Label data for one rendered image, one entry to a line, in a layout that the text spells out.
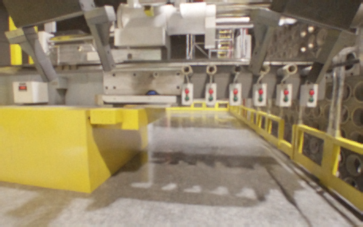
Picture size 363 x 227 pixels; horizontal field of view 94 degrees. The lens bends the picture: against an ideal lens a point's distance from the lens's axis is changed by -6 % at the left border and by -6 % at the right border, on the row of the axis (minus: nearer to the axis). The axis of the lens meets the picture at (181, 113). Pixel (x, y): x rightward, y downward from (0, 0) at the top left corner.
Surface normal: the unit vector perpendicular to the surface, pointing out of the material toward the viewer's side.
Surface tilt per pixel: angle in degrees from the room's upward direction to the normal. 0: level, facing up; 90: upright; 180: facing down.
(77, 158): 90
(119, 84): 90
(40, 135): 90
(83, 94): 90
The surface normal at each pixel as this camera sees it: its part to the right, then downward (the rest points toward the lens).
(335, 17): 0.07, 0.49
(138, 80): -0.15, 0.10
